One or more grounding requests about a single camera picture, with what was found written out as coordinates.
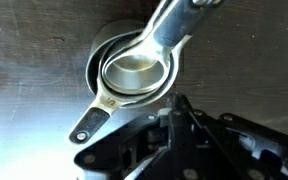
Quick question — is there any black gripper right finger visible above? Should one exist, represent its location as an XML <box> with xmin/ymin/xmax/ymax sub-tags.
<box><xmin>191</xmin><ymin>110</ymin><xmax>288</xmax><ymax>180</ymax></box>

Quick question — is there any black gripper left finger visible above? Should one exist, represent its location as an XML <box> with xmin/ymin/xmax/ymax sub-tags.
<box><xmin>73</xmin><ymin>93</ymin><xmax>206</xmax><ymax>180</ymax></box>

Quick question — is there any small steel measuring cup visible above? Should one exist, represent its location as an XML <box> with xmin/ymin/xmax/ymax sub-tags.
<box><xmin>102</xmin><ymin>0</ymin><xmax>227</xmax><ymax>97</ymax></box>

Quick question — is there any half cup steel measuring cup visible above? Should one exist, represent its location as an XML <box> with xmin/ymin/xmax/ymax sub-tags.
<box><xmin>68</xmin><ymin>31</ymin><xmax>178</xmax><ymax>145</ymax></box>

